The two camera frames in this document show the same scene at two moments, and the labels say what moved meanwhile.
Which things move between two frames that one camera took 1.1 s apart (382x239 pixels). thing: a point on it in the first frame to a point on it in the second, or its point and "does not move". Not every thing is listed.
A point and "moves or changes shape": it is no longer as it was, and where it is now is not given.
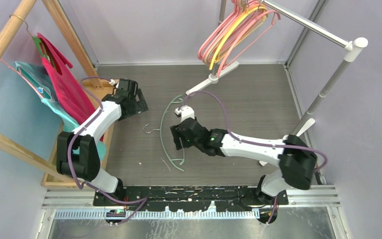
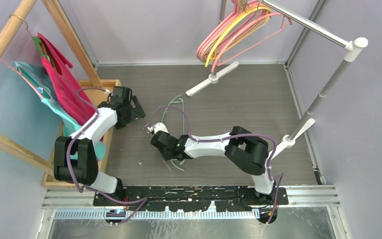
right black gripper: (176, 134) to (166, 156)
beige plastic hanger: (221, 30) to (240, 8)
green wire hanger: (182, 148) moves or changes shape
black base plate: (190, 198) does not move
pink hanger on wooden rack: (20, 74) does not move
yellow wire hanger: (232, 30) moves or changes shape
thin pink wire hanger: (273, 12) moves or changes shape
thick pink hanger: (218, 29) to (240, 8)
